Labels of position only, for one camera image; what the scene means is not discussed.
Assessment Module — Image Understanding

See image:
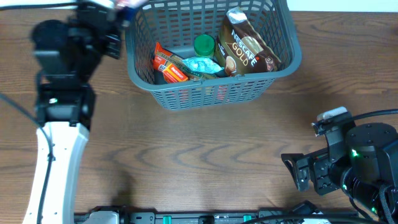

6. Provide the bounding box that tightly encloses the orange spaghetti pasta packet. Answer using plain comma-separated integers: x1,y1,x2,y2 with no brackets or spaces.
152,42,228,82

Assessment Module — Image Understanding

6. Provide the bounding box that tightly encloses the orange Redoxon box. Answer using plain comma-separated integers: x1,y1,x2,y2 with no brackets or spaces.
162,63,189,83

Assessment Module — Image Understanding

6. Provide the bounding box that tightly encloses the green lid glass jar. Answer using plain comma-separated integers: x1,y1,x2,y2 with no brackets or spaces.
194,34,215,58

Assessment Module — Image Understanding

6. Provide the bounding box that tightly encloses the light blue tissue packet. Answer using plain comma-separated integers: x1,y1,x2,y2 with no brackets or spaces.
182,57,224,74

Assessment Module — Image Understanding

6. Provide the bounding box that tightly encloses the brown Nescafe Gold coffee bag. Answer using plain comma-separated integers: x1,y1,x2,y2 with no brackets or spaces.
215,7,281,77

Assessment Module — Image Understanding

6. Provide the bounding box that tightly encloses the Kleenex tissue multipack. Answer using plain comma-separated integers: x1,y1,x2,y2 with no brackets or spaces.
114,0,147,28

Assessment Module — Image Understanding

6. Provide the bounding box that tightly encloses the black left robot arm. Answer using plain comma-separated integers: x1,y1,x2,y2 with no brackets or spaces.
24,1,124,223

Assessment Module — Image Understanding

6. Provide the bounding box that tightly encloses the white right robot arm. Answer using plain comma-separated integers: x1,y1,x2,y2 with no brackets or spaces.
281,107,397,223

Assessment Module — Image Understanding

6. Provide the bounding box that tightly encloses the grey plastic basket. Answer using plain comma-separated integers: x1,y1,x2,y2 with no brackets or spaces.
125,0,302,110

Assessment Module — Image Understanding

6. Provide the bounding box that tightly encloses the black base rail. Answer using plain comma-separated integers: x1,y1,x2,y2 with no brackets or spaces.
74,201,359,224

